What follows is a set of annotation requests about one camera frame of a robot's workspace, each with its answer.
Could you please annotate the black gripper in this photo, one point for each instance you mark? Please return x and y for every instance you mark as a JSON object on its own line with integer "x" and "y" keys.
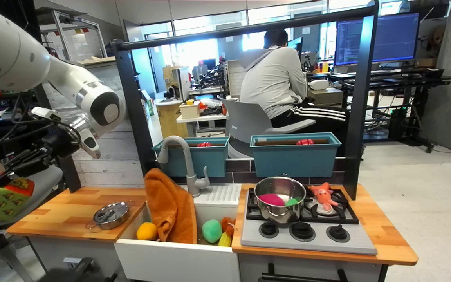
{"x": 62, "y": 143}

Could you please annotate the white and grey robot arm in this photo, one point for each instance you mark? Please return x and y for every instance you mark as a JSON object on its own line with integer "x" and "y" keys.
{"x": 10, "y": 55}

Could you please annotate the yellow toy lemon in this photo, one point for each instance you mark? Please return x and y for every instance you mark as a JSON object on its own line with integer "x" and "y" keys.
{"x": 147, "y": 231}

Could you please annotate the grey toy tap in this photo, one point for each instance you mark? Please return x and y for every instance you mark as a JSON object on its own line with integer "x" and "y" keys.
{"x": 188, "y": 164}

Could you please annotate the red toy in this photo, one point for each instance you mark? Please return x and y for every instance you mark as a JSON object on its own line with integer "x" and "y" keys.
{"x": 204, "y": 144}
{"x": 305, "y": 141}

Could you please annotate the white toy sink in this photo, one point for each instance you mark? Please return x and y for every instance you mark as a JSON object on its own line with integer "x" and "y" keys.
{"x": 178, "y": 262}

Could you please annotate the green toy fruit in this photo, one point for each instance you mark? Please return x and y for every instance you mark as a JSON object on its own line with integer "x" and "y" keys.
{"x": 211, "y": 231}

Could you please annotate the yellow toy corn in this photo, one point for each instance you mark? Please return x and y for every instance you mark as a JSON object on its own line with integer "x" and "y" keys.
{"x": 225, "y": 239}

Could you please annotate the pink toy in pot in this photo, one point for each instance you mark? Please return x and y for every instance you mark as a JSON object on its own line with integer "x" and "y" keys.
{"x": 271, "y": 199}

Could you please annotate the small green toy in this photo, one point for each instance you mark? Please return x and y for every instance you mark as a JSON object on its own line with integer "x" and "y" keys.
{"x": 291, "y": 202}

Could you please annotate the grey toy stove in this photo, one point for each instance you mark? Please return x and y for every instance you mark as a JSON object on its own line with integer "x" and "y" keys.
{"x": 311, "y": 241}

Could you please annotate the orange plush toy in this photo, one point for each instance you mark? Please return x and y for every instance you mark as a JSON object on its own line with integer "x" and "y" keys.
{"x": 324, "y": 196}

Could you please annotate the white drawer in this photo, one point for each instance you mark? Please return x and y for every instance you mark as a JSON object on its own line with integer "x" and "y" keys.
{"x": 311, "y": 270}

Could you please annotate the wooden toy kitchen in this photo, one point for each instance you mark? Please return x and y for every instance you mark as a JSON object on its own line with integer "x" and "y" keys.
{"x": 327, "y": 235}

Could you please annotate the multicoloured soft cube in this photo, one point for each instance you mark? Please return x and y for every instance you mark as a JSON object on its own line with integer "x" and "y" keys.
{"x": 2, "y": 203}

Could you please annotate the grey plank panel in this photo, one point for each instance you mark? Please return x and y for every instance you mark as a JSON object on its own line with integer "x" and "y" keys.
{"x": 112, "y": 160}

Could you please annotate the steel pot lid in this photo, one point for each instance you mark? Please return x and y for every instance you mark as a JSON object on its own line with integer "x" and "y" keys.
{"x": 112, "y": 216}

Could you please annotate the orange towel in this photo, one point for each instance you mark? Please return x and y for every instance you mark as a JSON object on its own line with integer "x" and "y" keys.
{"x": 170, "y": 207}

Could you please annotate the small beige box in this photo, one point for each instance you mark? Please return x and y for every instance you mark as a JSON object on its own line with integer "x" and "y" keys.
{"x": 189, "y": 110}

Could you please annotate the white table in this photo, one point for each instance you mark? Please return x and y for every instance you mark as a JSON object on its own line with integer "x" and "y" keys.
{"x": 200, "y": 118}

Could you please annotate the teal hanging bin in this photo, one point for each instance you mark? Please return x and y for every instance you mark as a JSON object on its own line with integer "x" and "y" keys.
{"x": 206, "y": 160}
{"x": 294, "y": 160}

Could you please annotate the grey office chair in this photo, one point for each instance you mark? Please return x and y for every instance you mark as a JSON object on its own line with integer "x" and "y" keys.
{"x": 245, "y": 121}

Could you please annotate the black stove knob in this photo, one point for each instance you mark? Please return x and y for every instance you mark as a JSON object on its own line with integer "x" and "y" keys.
{"x": 302, "y": 231}
{"x": 268, "y": 229}
{"x": 338, "y": 233}

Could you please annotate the black top rod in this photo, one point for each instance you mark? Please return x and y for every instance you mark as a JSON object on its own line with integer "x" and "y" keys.
{"x": 245, "y": 28}

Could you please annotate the steel pot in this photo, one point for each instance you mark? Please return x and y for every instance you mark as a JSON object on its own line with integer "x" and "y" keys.
{"x": 278, "y": 213}

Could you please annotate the person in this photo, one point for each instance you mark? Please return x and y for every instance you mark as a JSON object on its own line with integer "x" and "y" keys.
{"x": 272, "y": 82}

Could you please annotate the small computer monitor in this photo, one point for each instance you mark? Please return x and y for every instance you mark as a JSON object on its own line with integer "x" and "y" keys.
{"x": 296, "y": 45}

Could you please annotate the large computer monitor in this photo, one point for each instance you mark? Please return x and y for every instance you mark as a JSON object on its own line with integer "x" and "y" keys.
{"x": 378, "y": 39}

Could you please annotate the black desk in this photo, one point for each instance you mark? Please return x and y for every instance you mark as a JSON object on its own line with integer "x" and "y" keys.
{"x": 405, "y": 80}

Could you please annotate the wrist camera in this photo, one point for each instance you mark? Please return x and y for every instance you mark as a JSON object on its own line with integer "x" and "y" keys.
{"x": 46, "y": 113}

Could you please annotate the metal frame shelf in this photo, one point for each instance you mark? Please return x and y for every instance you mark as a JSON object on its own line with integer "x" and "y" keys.
{"x": 74, "y": 37}

